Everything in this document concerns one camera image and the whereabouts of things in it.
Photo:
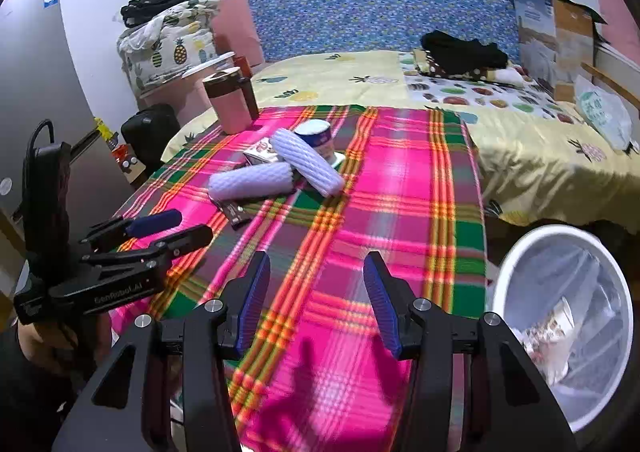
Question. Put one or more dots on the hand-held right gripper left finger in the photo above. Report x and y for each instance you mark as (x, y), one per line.
(252, 297)

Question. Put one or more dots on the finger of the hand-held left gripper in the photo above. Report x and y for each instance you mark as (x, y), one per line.
(155, 222)
(192, 238)

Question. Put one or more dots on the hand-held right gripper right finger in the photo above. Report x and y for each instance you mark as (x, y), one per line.
(382, 302)

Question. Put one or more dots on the small dark wrapper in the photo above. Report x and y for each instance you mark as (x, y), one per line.
(234, 213)

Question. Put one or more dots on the small red print carton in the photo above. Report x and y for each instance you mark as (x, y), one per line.
(257, 152)

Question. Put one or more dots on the white round trash bin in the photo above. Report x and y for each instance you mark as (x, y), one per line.
(500, 282)

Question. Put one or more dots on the white blue round tub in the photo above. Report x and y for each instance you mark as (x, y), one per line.
(315, 135)

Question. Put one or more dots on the yellow patterned snack wrapper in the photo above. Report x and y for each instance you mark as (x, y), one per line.
(557, 319)

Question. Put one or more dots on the pink green plaid tablecloth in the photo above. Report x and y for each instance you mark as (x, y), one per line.
(390, 212)

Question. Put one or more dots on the black suitcase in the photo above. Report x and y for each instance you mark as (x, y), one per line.
(150, 130)

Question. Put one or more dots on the silver refrigerator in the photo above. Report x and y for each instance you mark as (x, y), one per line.
(40, 92)

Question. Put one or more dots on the pink storage cabinet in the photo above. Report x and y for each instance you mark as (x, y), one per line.
(175, 92)

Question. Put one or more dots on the pink cup with brown lid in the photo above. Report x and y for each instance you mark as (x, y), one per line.
(227, 107)

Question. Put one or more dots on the folded pineapple quilt pile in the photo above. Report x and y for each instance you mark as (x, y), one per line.
(170, 52)

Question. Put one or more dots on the red small container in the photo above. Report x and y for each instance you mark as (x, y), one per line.
(242, 65)

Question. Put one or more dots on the yellow pineapple bed sheet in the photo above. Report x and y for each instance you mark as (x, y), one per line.
(525, 152)

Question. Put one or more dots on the black folded clothes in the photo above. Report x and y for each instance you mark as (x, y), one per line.
(160, 2)

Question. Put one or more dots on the fruit print white blanket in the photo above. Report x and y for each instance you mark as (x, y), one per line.
(475, 95)

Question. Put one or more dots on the black clothes on bed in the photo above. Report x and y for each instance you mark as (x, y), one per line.
(460, 52)

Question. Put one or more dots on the white plastic bag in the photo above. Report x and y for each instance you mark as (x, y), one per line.
(600, 112)

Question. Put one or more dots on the blue floral headboard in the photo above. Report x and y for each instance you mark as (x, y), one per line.
(390, 2)

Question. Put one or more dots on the wooden side table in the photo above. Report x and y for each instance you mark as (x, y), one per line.
(615, 85)

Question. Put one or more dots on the open cardboard box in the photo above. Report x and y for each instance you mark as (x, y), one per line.
(570, 42)

